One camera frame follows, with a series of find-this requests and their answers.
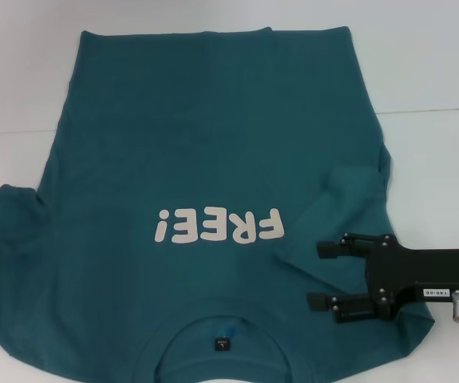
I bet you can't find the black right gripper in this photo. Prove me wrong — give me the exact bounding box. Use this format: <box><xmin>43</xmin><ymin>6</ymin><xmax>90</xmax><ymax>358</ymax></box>
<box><xmin>306</xmin><ymin>232</ymin><xmax>459</xmax><ymax>325</ymax></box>

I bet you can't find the teal T-shirt with FREE print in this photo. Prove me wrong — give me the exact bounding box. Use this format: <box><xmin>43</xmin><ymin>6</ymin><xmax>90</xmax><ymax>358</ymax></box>
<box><xmin>0</xmin><ymin>26</ymin><xmax>434</xmax><ymax>383</ymax></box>

